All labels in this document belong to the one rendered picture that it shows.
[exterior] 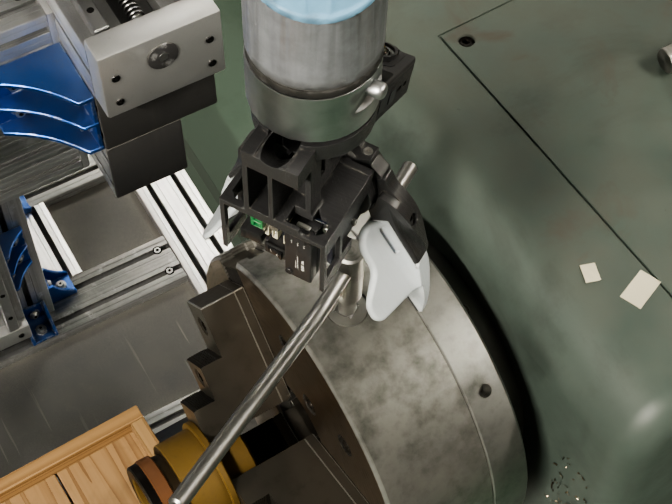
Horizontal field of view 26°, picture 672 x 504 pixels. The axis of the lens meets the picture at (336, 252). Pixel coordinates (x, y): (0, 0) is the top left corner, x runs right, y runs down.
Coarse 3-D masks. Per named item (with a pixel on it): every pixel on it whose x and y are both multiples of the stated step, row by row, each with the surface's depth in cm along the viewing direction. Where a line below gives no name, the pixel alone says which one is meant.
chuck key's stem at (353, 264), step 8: (352, 240) 104; (352, 248) 104; (352, 256) 104; (360, 256) 104; (344, 264) 104; (352, 264) 104; (360, 264) 104; (344, 272) 105; (352, 272) 105; (360, 272) 105; (352, 280) 106; (360, 280) 106; (344, 288) 107; (352, 288) 107; (360, 288) 107; (344, 296) 108; (352, 296) 108; (360, 296) 109; (344, 304) 110; (352, 304) 110; (344, 312) 111; (352, 312) 111
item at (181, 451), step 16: (192, 432) 119; (160, 448) 118; (176, 448) 118; (192, 448) 118; (240, 448) 119; (144, 464) 118; (160, 464) 118; (176, 464) 117; (192, 464) 117; (224, 464) 118; (240, 464) 118; (256, 464) 119; (144, 480) 116; (160, 480) 116; (176, 480) 117; (208, 480) 116; (224, 480) 116; (144, 496) 122; (160, 496) 116; (208, 496) 116; (224, 496) 117
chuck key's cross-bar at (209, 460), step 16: (400, 176) 109; (336, 272) 105; (336, 288) 104; (320, 304) 103; (304, 320) 102; (320, 320) 103; (304, 336) 101; (288, 352) 100; (272, 368) 99; (288, 368) 100; (256, 384) 98; (272, 384) 98; (256, 400) 97; (240, 416) 96; (224, 432) 94; (240, 432) 95; (208, 448) 94; (224, 448) 94; (208, 464) 93; (192, 480) 92; (176, 496) 91; (192, 496) 91
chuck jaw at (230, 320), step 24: (216, 288) 120; (240, 288) 118; (192, 312) 120; (216, 312) 117; (240, 312) 118; (216, 336) 117; (240, 336) 118; (264, 336) 119; (192, 360) 120; (216, 360) 118; (240, 360) 118; (264, 360) 119; (216, 384) 118; (240, 384) 119; (192, 408) 118; (216, 408) 118; (264, 408) 120; (216, 432) 118
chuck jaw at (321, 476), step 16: (288, 448) 119; (304, 448) 119; (320, 448) 119; (272, 464) 118; (288, 464) 118; (304, 464) 118; (320, 464) 118; (336, 464) 117; (240, 480) 118; (256, 480) 117; (272, 480) 117; (288, 480) 117; (304, 480) 117; (320, 480) 117; (336, 480) 116; (240, 496) 116; (256, 496) 116; (272, 496) 116; (288, 496) 116; (304, 496) 116; (320, 496) 115; (336, 496) 115; (352, 496) 115
